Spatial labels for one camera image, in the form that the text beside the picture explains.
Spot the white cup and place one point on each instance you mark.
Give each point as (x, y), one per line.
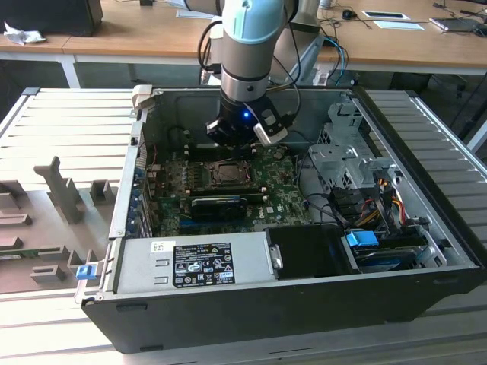
(327, 4)

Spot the CPU socket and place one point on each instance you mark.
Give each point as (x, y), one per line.
(228, 183)

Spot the silver CPU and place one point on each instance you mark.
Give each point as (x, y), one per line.
(231, 175)

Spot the silver power supply unit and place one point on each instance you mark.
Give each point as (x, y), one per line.
(137, 266)

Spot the black computer mouse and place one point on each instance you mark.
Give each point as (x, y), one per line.
(348, 14)

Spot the hard disk in blue carrier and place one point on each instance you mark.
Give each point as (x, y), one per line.
(361, 239)

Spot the black graphics card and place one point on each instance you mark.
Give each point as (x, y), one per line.
(217, 209)

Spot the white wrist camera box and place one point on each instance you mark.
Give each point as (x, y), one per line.
(268, 135)

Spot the black open PC case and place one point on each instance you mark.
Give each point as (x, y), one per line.
(266, 315)

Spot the wooden office desk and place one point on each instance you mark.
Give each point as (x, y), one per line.
(152, 34)

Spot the green Dell motherboard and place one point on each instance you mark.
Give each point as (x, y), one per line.
(281, 190)

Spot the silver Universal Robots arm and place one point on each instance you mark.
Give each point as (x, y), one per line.
(247, 57)

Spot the crumpled white paper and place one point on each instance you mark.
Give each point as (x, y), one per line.
(23, 36)

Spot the grey parts rack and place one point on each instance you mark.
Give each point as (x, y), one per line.
(45, 213)

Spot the green RAM stick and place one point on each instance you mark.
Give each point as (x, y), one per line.
(30, 252)

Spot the beige case latch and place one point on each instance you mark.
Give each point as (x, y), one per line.
(141, 97)

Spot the blue expansion slot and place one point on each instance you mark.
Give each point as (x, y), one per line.
(186, 225)

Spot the blue case latch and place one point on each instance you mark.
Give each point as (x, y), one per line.
(85, 273)

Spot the black box on desk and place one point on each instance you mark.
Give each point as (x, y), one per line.
(49, 15)

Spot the silver metal drive cage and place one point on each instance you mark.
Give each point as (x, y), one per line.
(342, 159)

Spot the thin metal locking lever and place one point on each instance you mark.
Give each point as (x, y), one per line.
(222, 163)

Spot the round coin cell battery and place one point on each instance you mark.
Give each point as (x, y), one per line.
(279, 154)

